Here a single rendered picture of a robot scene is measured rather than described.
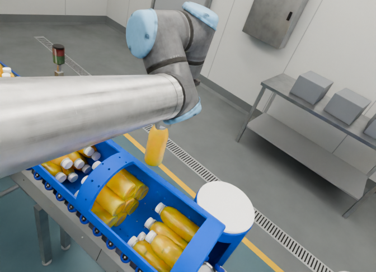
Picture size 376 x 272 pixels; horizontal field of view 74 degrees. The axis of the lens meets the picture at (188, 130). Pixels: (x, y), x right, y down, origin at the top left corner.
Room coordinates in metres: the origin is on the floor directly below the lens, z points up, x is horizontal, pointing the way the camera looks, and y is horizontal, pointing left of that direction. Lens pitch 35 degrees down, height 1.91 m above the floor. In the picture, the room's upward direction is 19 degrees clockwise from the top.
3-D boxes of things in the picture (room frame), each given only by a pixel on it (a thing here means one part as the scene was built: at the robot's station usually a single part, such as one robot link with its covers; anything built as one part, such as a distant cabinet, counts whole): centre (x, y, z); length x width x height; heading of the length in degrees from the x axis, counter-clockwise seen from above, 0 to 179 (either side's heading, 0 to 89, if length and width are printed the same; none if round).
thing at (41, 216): (0.72, 0.61, 0.31); 0.06 x 0.06 x 0.63; 67
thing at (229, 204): (0.79, -0.28, 1.03); 0.28 x 0.28 x 0.01
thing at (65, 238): (0.85, 0.55, 0.31); 0.06 x 0.06 x 0.63; 67
